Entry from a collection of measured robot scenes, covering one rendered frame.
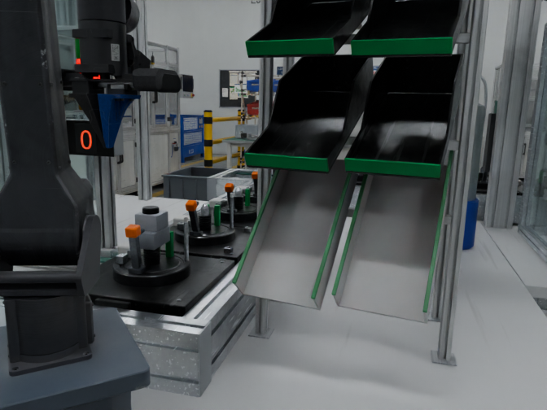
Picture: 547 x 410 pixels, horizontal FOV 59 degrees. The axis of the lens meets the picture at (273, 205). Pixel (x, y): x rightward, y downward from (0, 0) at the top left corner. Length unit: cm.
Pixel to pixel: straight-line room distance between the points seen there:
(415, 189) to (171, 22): 1205
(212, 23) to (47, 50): 1187
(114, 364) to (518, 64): 166
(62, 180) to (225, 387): 45
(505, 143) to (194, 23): 1103
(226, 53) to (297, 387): 1147
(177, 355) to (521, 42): 153
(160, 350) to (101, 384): 32
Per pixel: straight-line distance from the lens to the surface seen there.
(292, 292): 74
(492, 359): 95
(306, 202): 82
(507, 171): 189
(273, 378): 80
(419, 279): 75
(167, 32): 1276
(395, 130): 81
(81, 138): 106
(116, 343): 49
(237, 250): 104
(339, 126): 81
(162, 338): 74
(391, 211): 81
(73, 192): 45
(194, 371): 74
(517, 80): 187
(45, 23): 43
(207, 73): 1221
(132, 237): 84
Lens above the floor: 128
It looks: 12 degrees down
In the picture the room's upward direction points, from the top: 1 degrees clockwise
